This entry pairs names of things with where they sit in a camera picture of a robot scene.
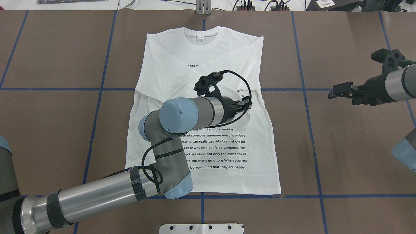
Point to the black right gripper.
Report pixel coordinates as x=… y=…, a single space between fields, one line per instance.
x=373 y=86

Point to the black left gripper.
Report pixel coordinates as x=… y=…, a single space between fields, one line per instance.
x=230 y=107

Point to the white long-sleeve printed shirt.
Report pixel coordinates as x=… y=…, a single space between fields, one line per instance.
x=239 y=157

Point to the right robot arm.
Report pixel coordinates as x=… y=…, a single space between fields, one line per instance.
x=391 y=92

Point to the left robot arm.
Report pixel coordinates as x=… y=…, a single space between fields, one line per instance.
x=155 y=163

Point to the orange black adapter far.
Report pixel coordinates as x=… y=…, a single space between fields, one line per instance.
x=243 y=5

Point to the orange black adapter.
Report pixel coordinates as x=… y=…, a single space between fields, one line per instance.
x=280 y=5
x=243 y=5

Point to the orange black adapter near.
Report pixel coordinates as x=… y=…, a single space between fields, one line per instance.
x=280 y=5

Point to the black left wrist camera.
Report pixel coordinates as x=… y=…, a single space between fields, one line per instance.
x=207 y=85

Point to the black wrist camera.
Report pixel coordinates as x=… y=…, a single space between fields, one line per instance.
x=207 y=85
x=391 y=60

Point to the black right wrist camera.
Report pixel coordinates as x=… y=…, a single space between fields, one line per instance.
x=391 y=60

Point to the aluminium frame post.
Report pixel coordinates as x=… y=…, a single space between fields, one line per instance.
x=203 y=7

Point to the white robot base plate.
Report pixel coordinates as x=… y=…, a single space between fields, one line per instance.
x=213 y=228

